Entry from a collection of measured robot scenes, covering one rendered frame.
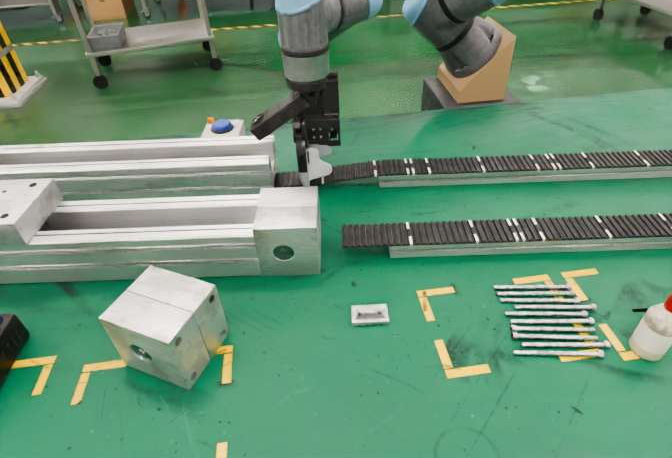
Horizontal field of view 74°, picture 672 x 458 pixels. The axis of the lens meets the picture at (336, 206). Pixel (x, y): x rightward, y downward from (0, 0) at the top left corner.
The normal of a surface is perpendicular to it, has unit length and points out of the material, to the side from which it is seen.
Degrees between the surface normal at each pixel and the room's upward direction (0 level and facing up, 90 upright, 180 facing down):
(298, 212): 0
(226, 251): 90
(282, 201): 0
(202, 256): 90
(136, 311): 0
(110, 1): 89
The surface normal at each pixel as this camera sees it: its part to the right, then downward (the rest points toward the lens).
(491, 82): 0.11, 0.61
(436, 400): -0.04, -0.79
